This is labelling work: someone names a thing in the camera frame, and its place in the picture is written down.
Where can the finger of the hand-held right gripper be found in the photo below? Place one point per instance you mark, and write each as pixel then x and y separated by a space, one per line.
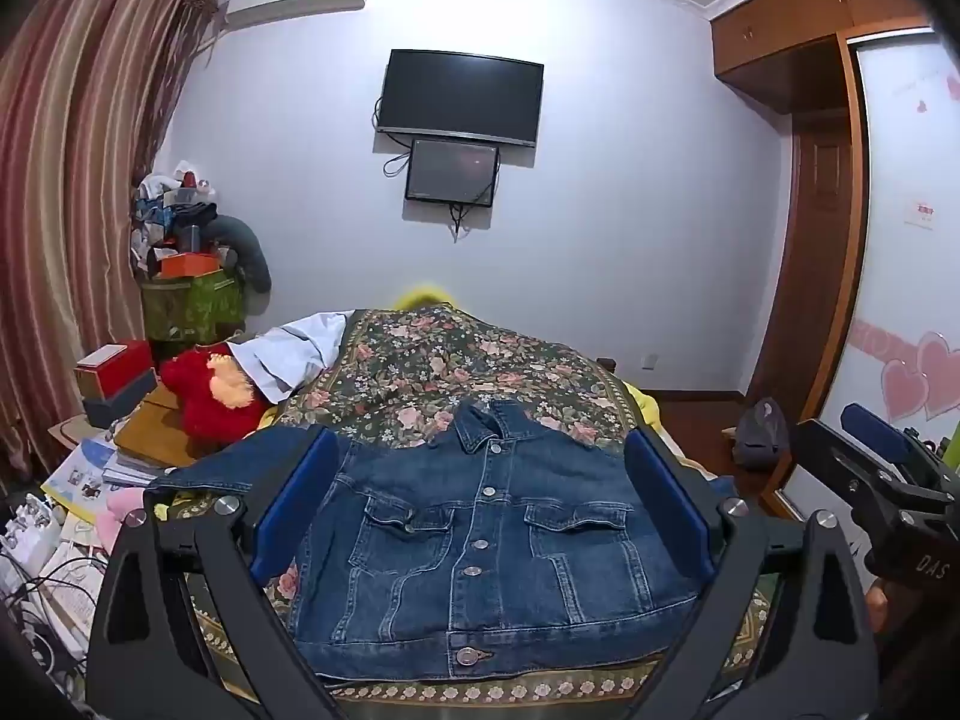
pixel 874 427
pixel 847 472

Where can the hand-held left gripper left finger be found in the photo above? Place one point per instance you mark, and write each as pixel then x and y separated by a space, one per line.
pixel 296 510

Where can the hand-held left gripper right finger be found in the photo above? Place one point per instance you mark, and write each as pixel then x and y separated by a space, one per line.
pixel 667 510

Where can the blue denim jacket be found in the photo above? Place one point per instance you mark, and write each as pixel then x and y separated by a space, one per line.
pixel 487 562

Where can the pile of clothes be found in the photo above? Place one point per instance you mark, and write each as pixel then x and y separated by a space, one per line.
pixel 169 202

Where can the grey backpack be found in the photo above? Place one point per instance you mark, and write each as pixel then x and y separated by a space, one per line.
pixel 761 435

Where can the red plush toy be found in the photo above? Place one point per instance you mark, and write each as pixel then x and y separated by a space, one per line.
pixel 195 401

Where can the white cloth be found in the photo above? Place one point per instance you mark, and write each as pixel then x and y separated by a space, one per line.
pixel 292 352

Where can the wooden nightstand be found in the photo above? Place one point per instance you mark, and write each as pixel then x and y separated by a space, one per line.
pixel 161 427

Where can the wooden door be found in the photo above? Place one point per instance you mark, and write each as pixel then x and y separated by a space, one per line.
pixel 817 255

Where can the dark grey box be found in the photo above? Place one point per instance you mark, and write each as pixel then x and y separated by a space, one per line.
pixel 120 405

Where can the floral bedspread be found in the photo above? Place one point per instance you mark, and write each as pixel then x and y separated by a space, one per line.
pixel 450 360

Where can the stack of magazines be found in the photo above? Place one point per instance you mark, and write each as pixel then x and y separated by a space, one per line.
pixel 79 476

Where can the red box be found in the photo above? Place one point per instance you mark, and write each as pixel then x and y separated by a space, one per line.
pixel 124 367

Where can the green storage box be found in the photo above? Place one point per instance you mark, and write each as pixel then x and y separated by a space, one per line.
pixel 195 307

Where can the wooden wardrobe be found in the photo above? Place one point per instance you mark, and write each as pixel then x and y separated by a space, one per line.
pixel 900 165

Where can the orange box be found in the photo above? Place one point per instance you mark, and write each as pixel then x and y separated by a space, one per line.
pixel 191 264

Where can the grey plush pillow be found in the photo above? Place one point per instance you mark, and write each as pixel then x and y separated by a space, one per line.
pixel 247 244

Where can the small black monitor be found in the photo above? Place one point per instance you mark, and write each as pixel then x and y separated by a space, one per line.
pixel 452 171

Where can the striped red curtain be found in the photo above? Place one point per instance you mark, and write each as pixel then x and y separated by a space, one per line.
pixel 67 165

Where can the black wall television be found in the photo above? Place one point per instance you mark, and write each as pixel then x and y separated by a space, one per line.
pixel 461 97

